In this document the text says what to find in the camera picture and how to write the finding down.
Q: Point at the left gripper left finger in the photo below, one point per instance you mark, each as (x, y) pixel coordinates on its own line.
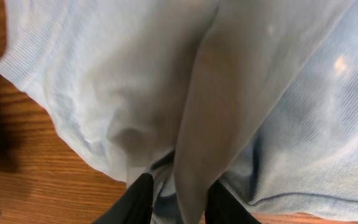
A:
(135, 205)

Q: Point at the light blue printed t-shirt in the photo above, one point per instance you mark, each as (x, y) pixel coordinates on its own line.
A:
(261, 96)

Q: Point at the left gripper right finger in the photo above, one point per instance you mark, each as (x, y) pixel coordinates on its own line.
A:
(223, 208)

